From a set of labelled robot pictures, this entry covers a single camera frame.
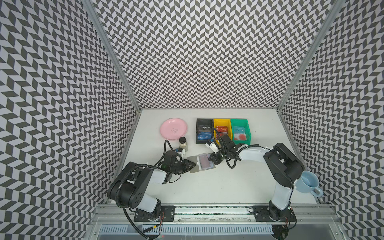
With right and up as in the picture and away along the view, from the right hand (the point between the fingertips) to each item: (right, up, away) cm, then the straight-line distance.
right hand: (209, 162), depth 91 cm
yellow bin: (+10, +22, +14) cm, 27 cm away
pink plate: (-25, +20, +14) cm, 35 cm away
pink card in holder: (-3, 0, -2) cm, 3 cm away
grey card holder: (-8, +2, 0) cm, 9 cm away
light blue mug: (+55, -9, -8) cm, 57 cm away
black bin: (-3, +19, +13) cm, 23 cm away
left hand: (-9, -1, -3) cm, 9 cm away
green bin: (+22, +18, +11) cm, 31 cm away
